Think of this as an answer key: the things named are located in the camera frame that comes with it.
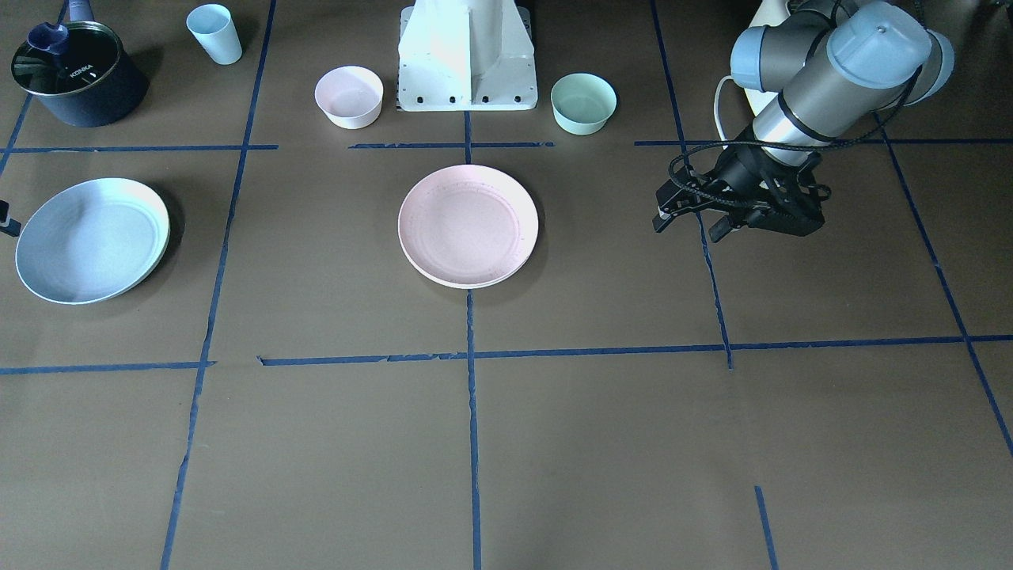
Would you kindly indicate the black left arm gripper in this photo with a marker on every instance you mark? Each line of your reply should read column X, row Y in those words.
column 734, row 169

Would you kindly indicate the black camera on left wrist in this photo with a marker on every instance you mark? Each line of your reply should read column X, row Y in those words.
column 794, row 213

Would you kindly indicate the green plastic bowl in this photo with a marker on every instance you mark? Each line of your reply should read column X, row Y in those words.
column 582, row 103

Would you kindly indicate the light blue plate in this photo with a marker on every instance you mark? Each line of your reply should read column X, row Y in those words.
column 93, row 241

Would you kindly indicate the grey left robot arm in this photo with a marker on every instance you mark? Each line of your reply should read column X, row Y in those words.
column 829, row 64

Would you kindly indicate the pink plate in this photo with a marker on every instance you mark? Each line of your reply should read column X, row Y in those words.
column 468, row 226

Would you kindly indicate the cream white toaster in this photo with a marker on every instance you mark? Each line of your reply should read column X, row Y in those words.
column 772, row 13

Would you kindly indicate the light blue plastic cup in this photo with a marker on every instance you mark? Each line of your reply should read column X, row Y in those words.
column 213, row 26

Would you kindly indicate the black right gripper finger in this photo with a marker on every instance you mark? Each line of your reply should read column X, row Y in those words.
column 8, row 225

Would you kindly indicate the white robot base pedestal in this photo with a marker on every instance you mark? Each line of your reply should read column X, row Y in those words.
column 466, row 56

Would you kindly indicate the pink plastic bowl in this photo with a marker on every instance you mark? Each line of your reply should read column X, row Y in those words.
column 350, row 96

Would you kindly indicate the dark blue cooking pot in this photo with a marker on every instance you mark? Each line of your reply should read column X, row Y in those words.
column 79, row 70

